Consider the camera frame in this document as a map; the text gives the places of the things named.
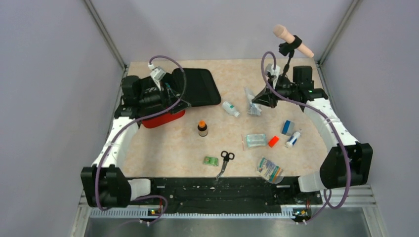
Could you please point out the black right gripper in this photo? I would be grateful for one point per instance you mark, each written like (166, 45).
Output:
(266, 97)

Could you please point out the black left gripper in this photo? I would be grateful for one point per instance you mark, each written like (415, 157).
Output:
(167, 96)

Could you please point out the clear bag wipe sachets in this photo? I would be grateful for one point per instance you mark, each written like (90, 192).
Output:
(253, 109)

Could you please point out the white bottle green label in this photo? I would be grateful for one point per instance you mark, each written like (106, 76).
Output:
(230, 109)

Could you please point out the small teal pad packet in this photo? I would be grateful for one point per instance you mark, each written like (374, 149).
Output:
(250, 141)

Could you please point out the white blue tube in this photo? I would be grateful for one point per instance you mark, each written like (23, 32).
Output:
(293, 139)

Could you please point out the bandage roll packet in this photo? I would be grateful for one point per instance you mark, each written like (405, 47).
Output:
(269, 171)

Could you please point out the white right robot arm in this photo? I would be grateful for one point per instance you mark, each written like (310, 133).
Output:
(316, 105)

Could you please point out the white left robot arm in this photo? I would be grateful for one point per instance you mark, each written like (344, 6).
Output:
(104, 184)

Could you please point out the red black medicine kit case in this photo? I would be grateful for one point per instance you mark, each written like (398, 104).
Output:
(201, 91)

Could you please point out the brown bottle orange cap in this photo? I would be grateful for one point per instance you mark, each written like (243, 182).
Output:
(202, 128)

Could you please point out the blue grey box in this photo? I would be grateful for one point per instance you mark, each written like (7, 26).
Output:
(288, 128)

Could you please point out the orange small box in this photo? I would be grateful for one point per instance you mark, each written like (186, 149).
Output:
(273, 141)

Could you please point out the black microphone stand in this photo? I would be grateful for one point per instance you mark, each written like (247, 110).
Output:
(287, 49)

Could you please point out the green wind oil box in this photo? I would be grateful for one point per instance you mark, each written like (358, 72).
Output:
(212, 161)

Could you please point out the beige microphone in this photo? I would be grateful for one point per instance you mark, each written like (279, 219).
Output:
(282, 32)

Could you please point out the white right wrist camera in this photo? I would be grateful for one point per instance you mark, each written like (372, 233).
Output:
(273, 71)

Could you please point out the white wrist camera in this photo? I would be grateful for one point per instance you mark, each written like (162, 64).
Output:
(273, 71)
(157, 74)

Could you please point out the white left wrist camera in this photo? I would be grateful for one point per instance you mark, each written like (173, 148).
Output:
(157, 74)

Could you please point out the black handled scissors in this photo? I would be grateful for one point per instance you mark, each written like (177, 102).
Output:
(227, 156)

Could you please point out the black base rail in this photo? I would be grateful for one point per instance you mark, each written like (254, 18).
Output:
(228, 195)

